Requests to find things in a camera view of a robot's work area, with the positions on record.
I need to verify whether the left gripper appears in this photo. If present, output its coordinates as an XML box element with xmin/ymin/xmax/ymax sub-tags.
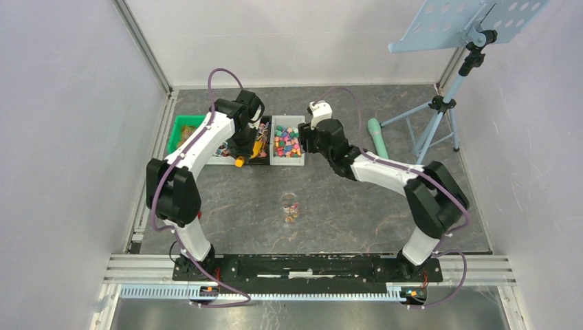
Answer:
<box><xmin>228</xmin><ymin>124</ymin><xmax>260</xmax><ymax>164</ymax></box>

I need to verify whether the orange plastic scoop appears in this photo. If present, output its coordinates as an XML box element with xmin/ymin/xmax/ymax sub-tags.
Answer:
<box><xmin>234</xmin><ymin>140</ymin><xmax>264</xmax><ymax>168</ymax></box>

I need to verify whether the clear plastic jar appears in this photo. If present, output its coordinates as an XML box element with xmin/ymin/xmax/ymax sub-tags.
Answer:
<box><xmin>280</xmin><ymin>192</ymin><xmax>299</xmax><ymax>224</ymax></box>

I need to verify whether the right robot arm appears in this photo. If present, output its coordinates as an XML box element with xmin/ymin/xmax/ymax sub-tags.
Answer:
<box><xmin>298</xmin><ymin>119</ymin><xmax>470</xmax><ymax>281</ymax></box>

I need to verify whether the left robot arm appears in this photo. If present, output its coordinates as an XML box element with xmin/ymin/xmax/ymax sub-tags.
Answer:
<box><xmin>146</xmin><ymin>90</ymin><xmax>265</xmax><ymax>281</ymax></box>

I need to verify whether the white lollipop bin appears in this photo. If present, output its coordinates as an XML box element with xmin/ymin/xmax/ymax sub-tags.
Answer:
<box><xmin>207</xmin><ymin>142</ymin><xmax>235</xmax><ymax>166</ymax></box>

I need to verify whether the white star candy bin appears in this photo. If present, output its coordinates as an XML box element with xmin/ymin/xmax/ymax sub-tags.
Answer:
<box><xmin>268</xmin><ymin>115</ymin><xmax>305</xmax><ymax>166</ymax></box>

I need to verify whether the black swirl lollipop bin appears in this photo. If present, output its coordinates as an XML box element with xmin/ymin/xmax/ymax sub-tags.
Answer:
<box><xmin>249</xmin><ymin>115</ymin><xmax>272</xmax><ymax>165</ymax></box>

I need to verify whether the green candy bin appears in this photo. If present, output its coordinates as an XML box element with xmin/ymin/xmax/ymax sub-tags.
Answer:
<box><xmin>167</xmin><ymin>115</ymin><xmax>205</xmax><ymax>154</ymax></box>

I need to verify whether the blue music stand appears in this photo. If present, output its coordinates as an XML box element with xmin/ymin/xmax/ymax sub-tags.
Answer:
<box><xmin>378</xmin><ymin>1</ymin><xmax>549</xmax><ymax>163</ymax></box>

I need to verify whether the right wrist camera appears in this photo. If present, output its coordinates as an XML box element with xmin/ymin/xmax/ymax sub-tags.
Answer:
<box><xmin>307</xmin><ymin>101</ymin><xmax>333</xmax><ymax>127</ymax></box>

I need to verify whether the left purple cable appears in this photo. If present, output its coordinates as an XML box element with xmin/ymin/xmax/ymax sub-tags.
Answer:
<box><xmin>150</xmin><ymin>68</ymin><xmax>252</xmax><ymax>309</ymax></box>

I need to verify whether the purple cable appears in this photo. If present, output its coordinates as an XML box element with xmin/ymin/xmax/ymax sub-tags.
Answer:
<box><xmin>318</xmin><ymin>87</ymin><xmax>471</xmax><ymax>311</ymax></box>
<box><xmin>150</xmin><ymin>68</ymin><xmax>252</xmax><ymax>309</ymax></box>

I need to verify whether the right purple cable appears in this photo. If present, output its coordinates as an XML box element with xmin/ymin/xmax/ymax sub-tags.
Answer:
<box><xmin>318</xmin><ymin>87</ymin><xmax>471</xmax><ymax>311</ymax></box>

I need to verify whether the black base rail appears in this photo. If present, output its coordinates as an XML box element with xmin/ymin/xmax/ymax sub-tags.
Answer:
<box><xmin>172</xmin><ymin>254</ymin><xmax>443</xmax><ymax>298</ymax></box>

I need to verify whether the aluminium frame post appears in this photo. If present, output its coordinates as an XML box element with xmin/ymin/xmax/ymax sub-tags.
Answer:
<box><xmin>112</xmin><ymin>0</ymin><xmax>173</xmax><ymax>94</ymax></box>

